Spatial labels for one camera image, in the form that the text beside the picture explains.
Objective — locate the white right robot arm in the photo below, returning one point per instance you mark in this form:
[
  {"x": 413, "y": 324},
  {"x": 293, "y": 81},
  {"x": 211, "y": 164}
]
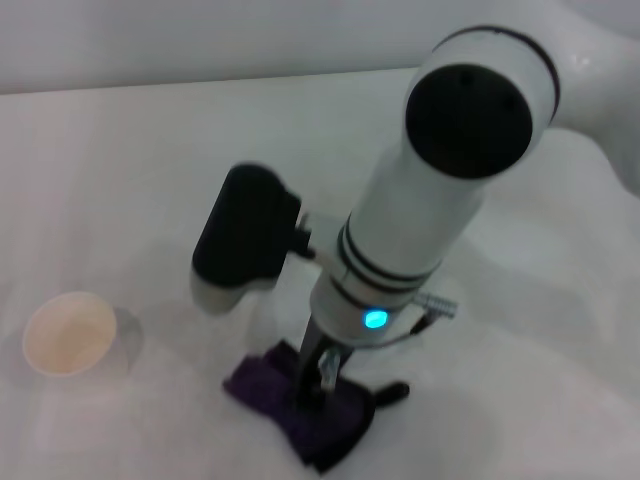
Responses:
[{"x": 400, "y": 225}]

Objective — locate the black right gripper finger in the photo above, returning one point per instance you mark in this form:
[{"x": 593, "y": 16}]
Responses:
[{"x": 306, "y": 385}]

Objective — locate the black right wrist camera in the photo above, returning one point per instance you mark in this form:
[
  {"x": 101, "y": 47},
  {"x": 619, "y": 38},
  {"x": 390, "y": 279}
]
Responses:
[{"x": 240, "y": 225}]

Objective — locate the silver metal connector plug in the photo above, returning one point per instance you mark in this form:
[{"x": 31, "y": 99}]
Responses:
[{"x": 440, "y": 306}]

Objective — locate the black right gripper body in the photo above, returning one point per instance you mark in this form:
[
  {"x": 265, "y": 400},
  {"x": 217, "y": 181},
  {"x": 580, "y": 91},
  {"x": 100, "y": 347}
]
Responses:
[{"x": 315, "y": 337}]

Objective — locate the white paper cup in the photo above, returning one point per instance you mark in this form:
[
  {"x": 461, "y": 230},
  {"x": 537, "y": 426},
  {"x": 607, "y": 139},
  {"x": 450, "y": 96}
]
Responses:
[{"x": 70, "y": 335}]

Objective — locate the purple rag with black trim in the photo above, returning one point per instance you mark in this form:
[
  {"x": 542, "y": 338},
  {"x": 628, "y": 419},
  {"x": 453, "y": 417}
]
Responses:
[{"x": 320, "y": 430}]

